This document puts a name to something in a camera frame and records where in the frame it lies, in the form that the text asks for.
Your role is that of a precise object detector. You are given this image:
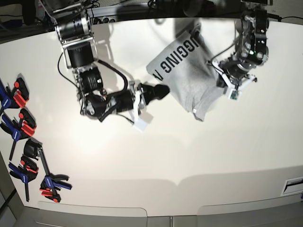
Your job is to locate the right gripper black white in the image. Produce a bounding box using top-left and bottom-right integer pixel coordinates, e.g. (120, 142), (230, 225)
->
(129, 81), (170, 115)

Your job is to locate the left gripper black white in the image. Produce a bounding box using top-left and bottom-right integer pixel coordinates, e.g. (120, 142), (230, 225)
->
(208, 58), (258, 94)

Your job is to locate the grey T-shirt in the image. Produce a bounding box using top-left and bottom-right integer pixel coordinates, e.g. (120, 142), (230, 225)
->
(146, 23), (224, 121)

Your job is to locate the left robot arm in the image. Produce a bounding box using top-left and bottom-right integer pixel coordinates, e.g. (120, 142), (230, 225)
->
(207, 0), (271, 100)

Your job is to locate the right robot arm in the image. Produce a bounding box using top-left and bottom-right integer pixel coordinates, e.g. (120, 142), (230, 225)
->
(52, 4), (170, 122)

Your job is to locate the white label plate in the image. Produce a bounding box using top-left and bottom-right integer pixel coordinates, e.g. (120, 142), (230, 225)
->
(281, 177), (303, 196)

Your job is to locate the top bar clamp blue red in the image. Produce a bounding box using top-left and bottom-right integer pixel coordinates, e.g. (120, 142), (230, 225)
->
(0, 73), (29, 115)

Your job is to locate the long bar clamp blue red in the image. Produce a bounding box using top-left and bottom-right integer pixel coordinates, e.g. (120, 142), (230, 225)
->
(24, 139), (72, 203)

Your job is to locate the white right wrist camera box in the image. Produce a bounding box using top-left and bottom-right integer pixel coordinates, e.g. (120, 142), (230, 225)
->
(133, 113), (153, 132)

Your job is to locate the aluminium frame rail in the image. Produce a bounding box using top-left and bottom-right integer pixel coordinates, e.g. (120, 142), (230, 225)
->
(87, 6), (118, 22)

